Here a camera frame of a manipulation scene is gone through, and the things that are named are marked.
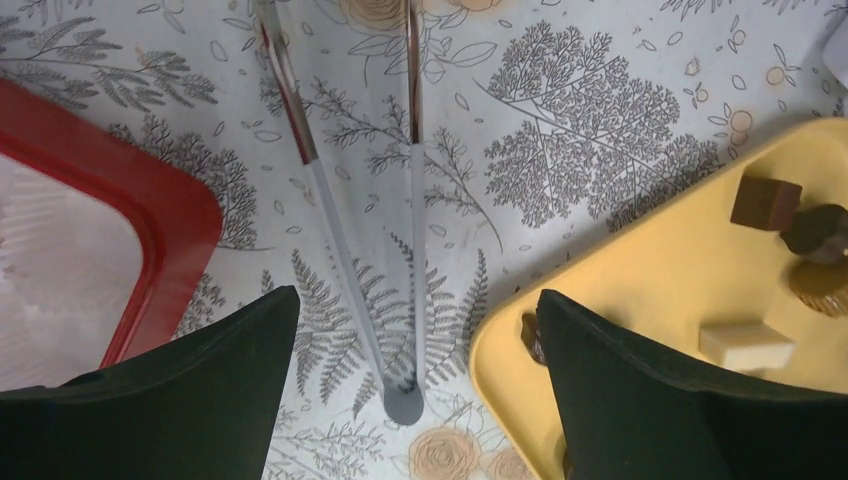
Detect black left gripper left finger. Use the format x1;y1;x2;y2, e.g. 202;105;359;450
1;286;300;479

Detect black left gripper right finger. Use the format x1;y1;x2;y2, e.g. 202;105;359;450
536;289;847;479

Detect metal tongs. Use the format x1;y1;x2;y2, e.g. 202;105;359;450
254;1;427;426

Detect white chocolate block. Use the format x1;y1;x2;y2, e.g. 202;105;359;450
699;322;795;372

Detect brown cube chocolate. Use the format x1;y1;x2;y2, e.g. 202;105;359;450
730;176;802;231

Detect dark round chocolate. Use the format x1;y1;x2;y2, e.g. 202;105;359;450
780;204;847;265

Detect yellow tray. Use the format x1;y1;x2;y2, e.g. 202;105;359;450
470;118;847;479

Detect red box with liner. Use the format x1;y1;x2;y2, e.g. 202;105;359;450
1;80;223;391

